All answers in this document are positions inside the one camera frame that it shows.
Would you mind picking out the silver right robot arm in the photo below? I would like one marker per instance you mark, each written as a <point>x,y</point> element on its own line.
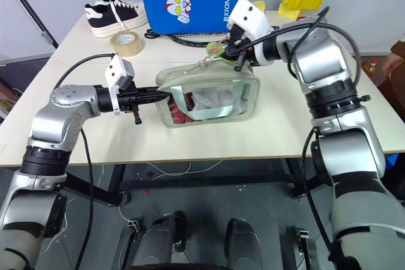
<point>322,55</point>

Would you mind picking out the yellow plastic piece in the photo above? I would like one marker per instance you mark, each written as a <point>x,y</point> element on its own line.
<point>289,10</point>

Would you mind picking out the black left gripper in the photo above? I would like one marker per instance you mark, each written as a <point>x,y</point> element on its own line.
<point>129,100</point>

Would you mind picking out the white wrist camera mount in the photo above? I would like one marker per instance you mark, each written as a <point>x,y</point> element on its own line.
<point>115,71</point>
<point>250,17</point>

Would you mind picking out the blue object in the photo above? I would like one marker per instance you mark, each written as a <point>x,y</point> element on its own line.
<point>394,165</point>

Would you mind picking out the black floor bracket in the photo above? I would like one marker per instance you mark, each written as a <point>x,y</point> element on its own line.
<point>303,244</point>
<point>131,238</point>

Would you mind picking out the yellow oil bottle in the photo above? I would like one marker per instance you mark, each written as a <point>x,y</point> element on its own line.
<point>370,69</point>

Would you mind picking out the black badminton racket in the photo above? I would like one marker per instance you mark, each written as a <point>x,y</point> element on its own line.
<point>178,40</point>

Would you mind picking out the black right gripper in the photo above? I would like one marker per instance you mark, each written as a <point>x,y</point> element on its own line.
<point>241,44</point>

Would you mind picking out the blue cartoon kick pad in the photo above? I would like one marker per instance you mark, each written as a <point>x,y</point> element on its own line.
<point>190,1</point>

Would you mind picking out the black table frame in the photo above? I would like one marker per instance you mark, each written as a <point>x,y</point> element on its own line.
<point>205,181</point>

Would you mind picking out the black and white sneaker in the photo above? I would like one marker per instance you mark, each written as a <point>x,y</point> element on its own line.
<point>107,18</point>

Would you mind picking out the black tripod leg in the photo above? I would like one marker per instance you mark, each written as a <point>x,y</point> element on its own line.
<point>28,6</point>

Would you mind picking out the green zip pouch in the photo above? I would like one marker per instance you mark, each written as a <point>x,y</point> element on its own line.
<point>205,72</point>

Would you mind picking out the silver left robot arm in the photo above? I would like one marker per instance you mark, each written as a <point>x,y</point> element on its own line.
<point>63,108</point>

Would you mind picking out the clear packing tape roll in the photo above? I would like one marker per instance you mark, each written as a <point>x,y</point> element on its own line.
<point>117,47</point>

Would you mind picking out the dark rounded robot foot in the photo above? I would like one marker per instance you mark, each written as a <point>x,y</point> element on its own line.
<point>243,241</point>
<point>158,238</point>

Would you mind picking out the person in brown clothes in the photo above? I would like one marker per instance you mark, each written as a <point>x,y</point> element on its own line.
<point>397,52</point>

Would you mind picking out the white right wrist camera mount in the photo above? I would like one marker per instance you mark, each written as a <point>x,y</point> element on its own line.
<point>250,17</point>

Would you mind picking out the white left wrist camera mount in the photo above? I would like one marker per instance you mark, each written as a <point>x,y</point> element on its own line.
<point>115,71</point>

